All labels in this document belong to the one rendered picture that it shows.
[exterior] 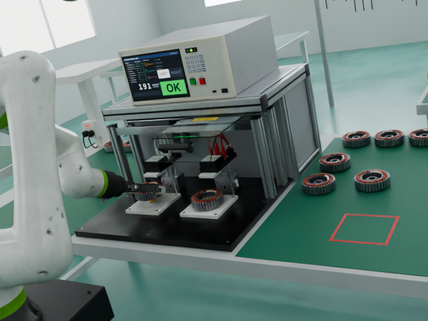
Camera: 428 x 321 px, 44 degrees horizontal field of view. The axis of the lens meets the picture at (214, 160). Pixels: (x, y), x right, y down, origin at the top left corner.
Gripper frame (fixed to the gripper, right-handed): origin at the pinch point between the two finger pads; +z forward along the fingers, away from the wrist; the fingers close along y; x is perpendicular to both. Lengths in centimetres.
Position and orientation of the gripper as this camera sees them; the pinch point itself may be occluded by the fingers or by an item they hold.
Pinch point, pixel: (148, 190)
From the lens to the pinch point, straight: 191.4
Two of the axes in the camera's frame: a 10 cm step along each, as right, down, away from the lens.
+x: 0.7, -9.9, 1.1
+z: 5.2, 1.3, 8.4
